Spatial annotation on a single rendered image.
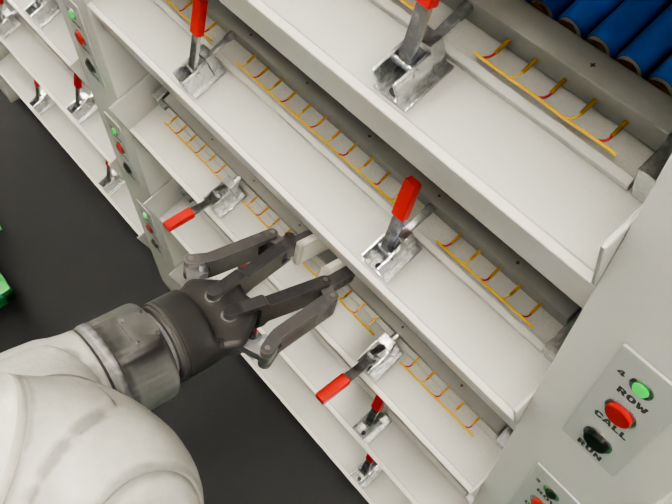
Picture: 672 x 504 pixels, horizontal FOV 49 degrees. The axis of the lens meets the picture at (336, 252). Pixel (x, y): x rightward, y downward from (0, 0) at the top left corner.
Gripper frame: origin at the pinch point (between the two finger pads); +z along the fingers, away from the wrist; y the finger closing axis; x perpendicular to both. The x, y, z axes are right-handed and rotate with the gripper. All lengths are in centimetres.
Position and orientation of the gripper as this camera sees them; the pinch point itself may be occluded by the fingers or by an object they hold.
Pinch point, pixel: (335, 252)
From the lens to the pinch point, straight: 74.4
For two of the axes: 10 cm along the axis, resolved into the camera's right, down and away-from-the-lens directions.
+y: -6.4, -6.5, 4.2
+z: 7.5, -4.0, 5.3
